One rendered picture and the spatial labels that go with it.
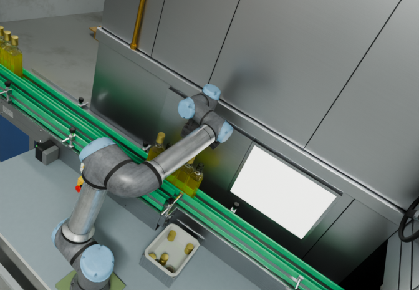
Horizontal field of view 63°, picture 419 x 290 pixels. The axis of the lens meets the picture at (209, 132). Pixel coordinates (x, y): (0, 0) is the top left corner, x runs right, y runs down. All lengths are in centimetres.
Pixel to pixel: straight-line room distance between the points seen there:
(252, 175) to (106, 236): 72
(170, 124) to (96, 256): 71
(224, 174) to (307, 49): 71
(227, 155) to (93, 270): 74
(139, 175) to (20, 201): 86
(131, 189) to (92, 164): 14
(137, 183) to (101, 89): 102
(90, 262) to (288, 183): 86
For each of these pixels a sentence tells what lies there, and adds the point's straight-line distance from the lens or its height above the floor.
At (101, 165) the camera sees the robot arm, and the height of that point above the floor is 139.
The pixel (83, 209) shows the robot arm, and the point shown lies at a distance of 125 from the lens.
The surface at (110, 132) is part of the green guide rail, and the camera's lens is 189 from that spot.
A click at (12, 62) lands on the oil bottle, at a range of 220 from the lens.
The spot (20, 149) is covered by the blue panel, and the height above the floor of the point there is 57.
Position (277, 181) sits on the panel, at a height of 121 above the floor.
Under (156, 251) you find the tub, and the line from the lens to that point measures 167.
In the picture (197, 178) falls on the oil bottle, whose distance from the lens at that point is 157.
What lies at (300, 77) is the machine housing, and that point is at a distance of 138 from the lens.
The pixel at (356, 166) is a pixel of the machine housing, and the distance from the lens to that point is 148.
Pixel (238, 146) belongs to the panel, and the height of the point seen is 125.
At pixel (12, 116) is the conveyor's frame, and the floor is 80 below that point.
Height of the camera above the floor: 216
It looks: 36 degrees down
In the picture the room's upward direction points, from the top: 23 degrees clockwise
